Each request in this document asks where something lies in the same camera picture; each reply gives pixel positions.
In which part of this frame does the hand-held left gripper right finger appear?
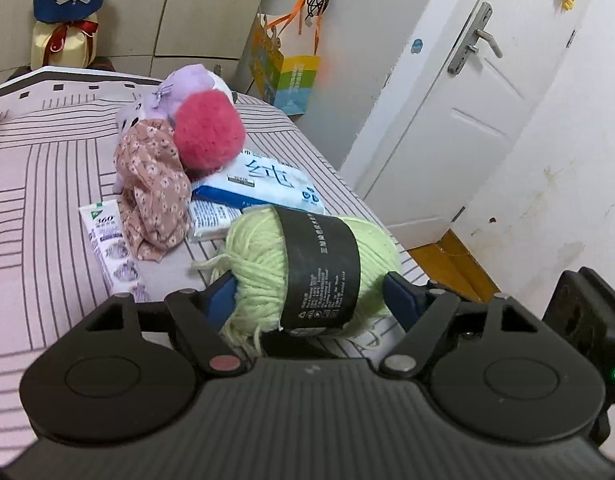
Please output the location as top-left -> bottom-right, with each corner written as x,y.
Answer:
377,270 -> 543,378

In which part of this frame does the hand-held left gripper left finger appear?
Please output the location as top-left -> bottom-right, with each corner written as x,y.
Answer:
84,274 -> 253,378

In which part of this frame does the light green yarn ball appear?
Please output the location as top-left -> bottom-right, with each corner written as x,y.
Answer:
191,204 -> 403,356

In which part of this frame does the purple plush toy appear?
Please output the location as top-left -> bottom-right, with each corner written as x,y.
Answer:
112,64 -> 225,195

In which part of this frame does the small blue white tissue pack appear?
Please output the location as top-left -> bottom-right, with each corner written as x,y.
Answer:
187,197 -> 244,243

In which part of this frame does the green white tissue pack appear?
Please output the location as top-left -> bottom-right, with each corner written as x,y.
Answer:
78,199 -> 150,303

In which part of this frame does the large blue white tissue pack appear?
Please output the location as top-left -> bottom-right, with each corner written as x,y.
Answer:
192,149 -> 327,216

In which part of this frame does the pink floral cloth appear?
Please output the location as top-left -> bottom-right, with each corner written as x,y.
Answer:
112,119 -> 194,263

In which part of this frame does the white door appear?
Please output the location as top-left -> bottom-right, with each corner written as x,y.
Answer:
340,0 -> 601,251

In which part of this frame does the pink fluffy plush ball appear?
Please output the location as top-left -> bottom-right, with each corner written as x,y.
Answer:
173,91 -> 248,173

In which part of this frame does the striped bed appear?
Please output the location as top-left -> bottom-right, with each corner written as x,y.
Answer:
0,66 -> 428,466

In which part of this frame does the colourful paper gift bag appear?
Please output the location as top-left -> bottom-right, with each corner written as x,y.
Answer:
247,0 -> 322,116

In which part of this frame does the beige wardrobe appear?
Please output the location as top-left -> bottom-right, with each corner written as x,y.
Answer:
0,0 -> 448,106

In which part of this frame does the blue wrapped flower bouquet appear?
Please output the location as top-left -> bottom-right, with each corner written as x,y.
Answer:
21,0 -> 129,71

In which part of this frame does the silver door handle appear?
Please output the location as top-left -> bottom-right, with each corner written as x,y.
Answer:
447,2 -> 503,76

